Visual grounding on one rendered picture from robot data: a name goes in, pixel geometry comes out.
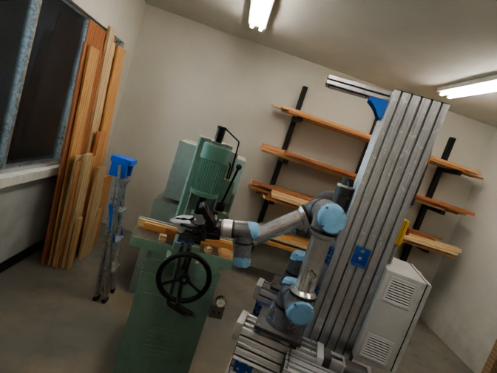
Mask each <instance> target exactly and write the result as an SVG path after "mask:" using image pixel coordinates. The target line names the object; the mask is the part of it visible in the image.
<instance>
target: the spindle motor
mask: <svg viewBox="0 0 497 373"><path fill-rule="evenodd" d="M231 154H232V150H231V149H228V148H225V147H222V146H219V145H216V144H213V143H209V142H205V143H204V144H203V148H202V151H201V154H200V158H199V161H198V163H197V168H196V170H195V175H194V177H193V180H192V185H191V187H190V192H192V193H194V194H196V195H198V196H200V197H203V198H208V199H218V195H219V193H220V189H221V187H222V183H223V179H224V177H225V174H226V170H227V167H228V165H229V161H230V158H231Z"/></svg>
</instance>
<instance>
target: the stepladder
mask: <svg viewBox="0 0 497 373"><path fill-rule="evenodd" d="M110 160H111V161H112V163H111V167H110V170H109V175H112V176H115V177H114V182H113V187H112V195H111V200H110V204H109V213H108V218H107V223H106V231H105V236H104V244H103V249H102V253H101V262H100V266H99V271H98V279H97V284H96V289H95V296H94V297H93V299H92V300H93V301H96V300H98V299H99V298H100V296H101V294H99V293H100V288H101V280H102V275H103V271H104V272H105V273H106V274H105V280H104V286H103V290H102V291H104V292H103V298H102V300H101V303H106V302H107V301H108V300H109V296H108V295H109V284H110V278H111V274H112V275H113V276H112V288H111V291H110V293H112V294H113V293H114V292H115V288H116V286H115V283H116V276H117V269H118V268H119V267H120V266H121V264H120V263H119V262H118V257H119V250H120V244H121V241H122V240H123V239H124V236H122V234H123V230H122V225H123V218H124V213H125V212H126V211H127V208H125V207H124V206H125V199H126V187H127V184H128V183H129V182H130V181H131V179H128V176H129V177H130V176H131V175H132V171H133V167H134V165H136V164H137V161H138V160H137V159H134V158H130V157H127V156H125V155H120V154H117V155H112V156H111V159H110ZM122 189H123V190H122ZM121 193H122V197H121ZM117 222H118V234H116V229H117ZM109 231H110V237H109ZM108 243H109V249H108V255H107V262H106V268H105V269H104V262H105V257H106V253H107V244H108ZM115 245H116V250H115V262H114V261H112V259H113V253H114V247H115Z"/></svg>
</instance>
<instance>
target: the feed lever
mask: <svg viewBox="0 0 497 373"><path fill-rule="evenodd" d="M240 169H242V166H241V165H240V164H238V165H237V166H236V171H235V174H234V176H233V178H232V180H231V182H230V184H229V187H228V189H227V190H226V193H225V195H224V197H223V200H222V201H221V202H217V204H216V207H215V210H216V211H219V212H223V210H224V207H225V204H224V203H223V202H224V200H225V198H226V196H227V194H228V192H229V190H230V188H231V185H232V183H233V181H234V179H235V177H236V175H237V173H238V170H240Z"/></svg>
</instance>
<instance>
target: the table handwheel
mask: <svg viewBox="0 0 497 373"><path fill-rule="evenodd" d="M183 257H187V258H189V259H188V262H187V265H186V268H185V270H182V269H183V265H182V266H181V273H180V274H179V275H178V278H175V279H173V280H168V281H164V282H161V275H162V272H163V269H164V268H165V266H166V265H167V264H168V263H169V262H171V261H173V260H174V259H176V258H183ZM192 258H194V259H195V260H197V261H199V262H200V263H201V264H202V265H203V267H204V268H205V270H206V284H205V286H204V287H203V289H202V290H201V291H200V290H199V289H198V288H197V287H196V286H195V285H194V284H193V283H192V282H191V281H190V274H189V273H188V270H189V265H190V263H191V260H192ZM174 282H179V283H180V284H182V285H186V284H189V285H190V286H191V287H192V288H193V289H195V290H196V291H197V292H198V293H197V294H196V295H194V296H192V297H190V298H180V303H191V302H194V301H196V300H198V299H200V298H201V297H203V296H204V295H205V294H206V292H207V291H208V289H209V287H210V285H211V282H212V271H211V268H210V266H209V264H208V263H207V262H206V260H205V259H204V258H202V257H201V256H199V255H197V254H195V253H193V252H177V253H175V254H172V255H170V256H169V257H167V258H166V259H165V260H164V261H163V262H162V263H161V264H160V266H159V267H158V270H157V273H156V284H157V288H158V290H159V292H160V293H161V294H162V295H163V296H164V297H165V298H166V299H167V300H170V301H171V302H174V303H175V301H176V299H177V298H176V297H174V296H172V295H170V294H169V293H168V292H167V291H166V290H165V289H164V287H163V285H166V284H169V283H174Z"/></svg>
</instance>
